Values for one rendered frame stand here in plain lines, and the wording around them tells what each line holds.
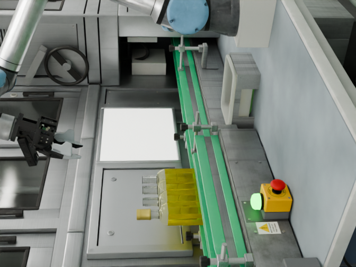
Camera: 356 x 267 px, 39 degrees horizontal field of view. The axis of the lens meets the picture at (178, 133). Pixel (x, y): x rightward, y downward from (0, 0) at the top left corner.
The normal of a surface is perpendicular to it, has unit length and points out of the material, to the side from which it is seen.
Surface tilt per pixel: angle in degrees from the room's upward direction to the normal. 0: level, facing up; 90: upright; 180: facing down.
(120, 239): 90
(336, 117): 0
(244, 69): 90
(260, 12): 90
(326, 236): 0
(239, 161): 90
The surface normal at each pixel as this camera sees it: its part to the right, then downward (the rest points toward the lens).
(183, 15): 0.18, 0.28
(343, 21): 0.07, 0.56
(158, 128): 0.04, -0.83
